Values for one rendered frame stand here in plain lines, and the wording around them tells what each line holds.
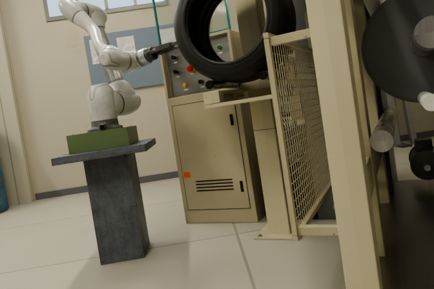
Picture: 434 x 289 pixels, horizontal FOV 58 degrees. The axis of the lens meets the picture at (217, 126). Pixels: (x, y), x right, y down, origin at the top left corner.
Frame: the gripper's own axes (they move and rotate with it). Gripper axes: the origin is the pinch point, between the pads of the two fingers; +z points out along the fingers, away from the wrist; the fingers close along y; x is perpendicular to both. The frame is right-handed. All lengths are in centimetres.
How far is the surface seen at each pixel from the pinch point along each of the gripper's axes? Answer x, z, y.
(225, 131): 53, -12, 51
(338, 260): 124, 51, -4
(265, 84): 34, 32, 25
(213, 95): 33.8, 15.1, -9.3
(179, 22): -4.1, 11.7, -15.9
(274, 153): 72, 24, 28
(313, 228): 91, 59, -58
